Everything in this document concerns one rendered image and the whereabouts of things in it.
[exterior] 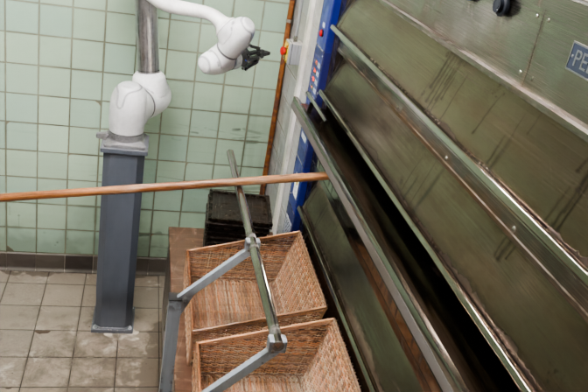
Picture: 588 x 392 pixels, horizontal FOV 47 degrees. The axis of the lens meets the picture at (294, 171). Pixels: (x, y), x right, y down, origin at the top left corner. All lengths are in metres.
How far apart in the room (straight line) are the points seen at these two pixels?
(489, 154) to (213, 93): 2.32
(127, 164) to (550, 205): 2.20
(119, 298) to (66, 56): 1.22
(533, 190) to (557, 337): 0.27
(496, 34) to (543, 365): 0.71
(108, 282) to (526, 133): 2.44
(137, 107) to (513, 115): 1.94
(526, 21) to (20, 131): 2.80
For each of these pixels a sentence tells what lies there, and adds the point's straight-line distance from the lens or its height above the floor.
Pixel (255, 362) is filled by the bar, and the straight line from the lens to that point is 1.77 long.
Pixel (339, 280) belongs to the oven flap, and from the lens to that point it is 2.40.
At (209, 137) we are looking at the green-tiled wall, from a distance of 3.70.
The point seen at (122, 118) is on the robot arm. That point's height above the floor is 1.14.
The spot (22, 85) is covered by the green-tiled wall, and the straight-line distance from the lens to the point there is 3.65.
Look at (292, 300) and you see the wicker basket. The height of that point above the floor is 0.68.
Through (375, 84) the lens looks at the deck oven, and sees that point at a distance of 2.23.
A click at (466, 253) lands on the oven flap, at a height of 1.52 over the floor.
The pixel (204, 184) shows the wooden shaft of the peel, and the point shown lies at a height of 1.17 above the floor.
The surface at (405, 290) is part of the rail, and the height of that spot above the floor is 1.43.
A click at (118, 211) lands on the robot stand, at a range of 3.25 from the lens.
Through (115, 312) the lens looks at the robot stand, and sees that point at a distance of 3.55.
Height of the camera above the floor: 2.22
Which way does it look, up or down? 23 degrees down
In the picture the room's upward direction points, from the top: 10 degrees clockwise
